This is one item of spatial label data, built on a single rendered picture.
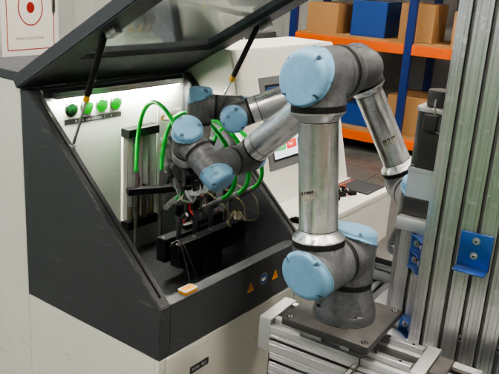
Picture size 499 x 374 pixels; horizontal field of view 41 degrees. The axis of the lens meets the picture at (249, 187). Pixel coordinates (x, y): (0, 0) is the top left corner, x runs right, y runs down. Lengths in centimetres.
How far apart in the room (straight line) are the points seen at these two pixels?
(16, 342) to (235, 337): 75
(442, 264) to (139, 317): 82
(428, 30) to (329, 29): 111
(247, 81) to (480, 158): 109
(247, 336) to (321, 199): 91
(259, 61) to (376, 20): 507
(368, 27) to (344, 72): 616
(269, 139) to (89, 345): 88
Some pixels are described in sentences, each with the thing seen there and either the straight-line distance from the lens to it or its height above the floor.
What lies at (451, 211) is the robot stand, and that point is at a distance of 163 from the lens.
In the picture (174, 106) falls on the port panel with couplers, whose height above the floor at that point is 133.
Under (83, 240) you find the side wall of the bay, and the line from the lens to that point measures 198.
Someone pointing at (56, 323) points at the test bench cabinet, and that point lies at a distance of 221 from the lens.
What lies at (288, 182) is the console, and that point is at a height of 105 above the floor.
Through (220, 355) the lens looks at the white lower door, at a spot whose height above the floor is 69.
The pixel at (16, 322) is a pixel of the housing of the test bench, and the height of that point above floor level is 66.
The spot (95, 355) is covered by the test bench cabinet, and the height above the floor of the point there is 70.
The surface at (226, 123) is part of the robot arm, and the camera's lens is 185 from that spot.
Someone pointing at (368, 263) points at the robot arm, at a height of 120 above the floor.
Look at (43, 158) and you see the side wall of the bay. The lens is 204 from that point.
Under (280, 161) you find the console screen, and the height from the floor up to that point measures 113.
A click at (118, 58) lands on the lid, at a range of 206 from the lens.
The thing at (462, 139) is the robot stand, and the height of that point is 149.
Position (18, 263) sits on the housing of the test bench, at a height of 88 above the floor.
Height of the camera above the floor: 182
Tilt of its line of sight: 18 degrees down
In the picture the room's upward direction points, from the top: 4 degrees clockwise
